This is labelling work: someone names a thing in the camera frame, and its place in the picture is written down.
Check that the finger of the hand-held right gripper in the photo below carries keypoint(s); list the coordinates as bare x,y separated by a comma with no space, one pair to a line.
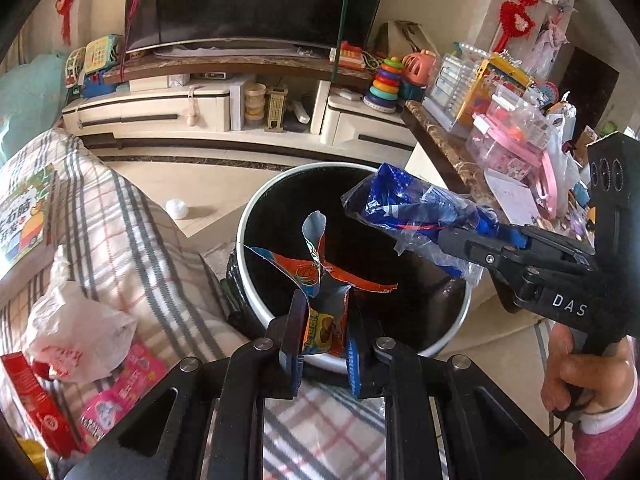
475,252
510,235

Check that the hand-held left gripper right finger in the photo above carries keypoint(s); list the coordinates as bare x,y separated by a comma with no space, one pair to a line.
354,365

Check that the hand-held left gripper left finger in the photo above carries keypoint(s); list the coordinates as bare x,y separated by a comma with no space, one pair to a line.
295,367

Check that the orange snack wrapper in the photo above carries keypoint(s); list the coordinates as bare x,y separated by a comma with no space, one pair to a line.
305,272

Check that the blue snack wrapper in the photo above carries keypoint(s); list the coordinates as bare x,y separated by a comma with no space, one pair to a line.
395,200

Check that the white round trash bin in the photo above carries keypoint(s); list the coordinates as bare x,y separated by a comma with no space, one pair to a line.
295,190

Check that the person's right hand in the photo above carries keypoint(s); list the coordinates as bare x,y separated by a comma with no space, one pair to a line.
570,375

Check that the pink clear storage container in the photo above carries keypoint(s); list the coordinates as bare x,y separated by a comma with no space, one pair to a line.
505,140

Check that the marble top side table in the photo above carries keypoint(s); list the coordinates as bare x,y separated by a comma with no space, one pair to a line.
440,145

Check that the pink snack packet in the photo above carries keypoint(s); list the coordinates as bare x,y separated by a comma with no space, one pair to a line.
125,385

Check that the white crumpled tissue ball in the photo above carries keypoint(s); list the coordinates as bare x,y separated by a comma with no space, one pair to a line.
177,209

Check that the white plastic bag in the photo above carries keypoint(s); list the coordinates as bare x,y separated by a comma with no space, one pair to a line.
75,330

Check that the white remote control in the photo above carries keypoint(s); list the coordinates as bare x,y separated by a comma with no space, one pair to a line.
301,111

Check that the brown cardboard box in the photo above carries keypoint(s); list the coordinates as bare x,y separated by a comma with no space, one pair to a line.
400,35

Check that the red toy telephone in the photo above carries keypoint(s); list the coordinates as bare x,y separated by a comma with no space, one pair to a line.
351,55

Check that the wooden desk calendar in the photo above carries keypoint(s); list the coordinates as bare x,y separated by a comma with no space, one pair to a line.
276,110

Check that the red cardboard box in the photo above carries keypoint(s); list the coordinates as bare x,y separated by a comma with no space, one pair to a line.
35,405

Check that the stack of yellow containers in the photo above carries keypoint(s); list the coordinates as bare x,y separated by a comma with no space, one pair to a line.
255,101

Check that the cream television stand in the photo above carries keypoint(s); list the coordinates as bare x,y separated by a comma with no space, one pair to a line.
150,110

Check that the green children's book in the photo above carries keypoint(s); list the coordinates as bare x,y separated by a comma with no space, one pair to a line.
27,220

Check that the black television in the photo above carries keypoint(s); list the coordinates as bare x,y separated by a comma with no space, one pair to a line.
250,0

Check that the blue toy cash register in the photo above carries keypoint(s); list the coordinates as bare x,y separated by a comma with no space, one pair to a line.
97,86

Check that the green toy phone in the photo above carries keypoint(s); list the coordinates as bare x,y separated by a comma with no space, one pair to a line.
102,55

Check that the white toy basket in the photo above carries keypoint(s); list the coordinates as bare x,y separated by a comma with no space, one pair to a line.
75,67

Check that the teal cloth cover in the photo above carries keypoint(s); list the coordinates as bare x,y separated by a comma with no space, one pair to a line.
30,95

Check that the pink rod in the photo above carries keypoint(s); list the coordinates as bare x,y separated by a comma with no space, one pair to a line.
132,10

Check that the red knot wall hanging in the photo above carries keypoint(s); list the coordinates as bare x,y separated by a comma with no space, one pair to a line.
66,0

